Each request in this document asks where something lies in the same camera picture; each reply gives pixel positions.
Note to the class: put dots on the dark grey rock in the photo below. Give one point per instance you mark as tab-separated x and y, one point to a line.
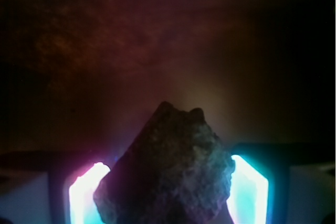
177	170

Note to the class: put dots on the brown paper bag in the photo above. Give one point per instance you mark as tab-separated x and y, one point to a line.
85	75

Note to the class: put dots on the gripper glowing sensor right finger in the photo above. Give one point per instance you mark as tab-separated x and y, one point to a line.
283	183

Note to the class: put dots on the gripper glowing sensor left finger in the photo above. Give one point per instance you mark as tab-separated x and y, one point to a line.
50	186

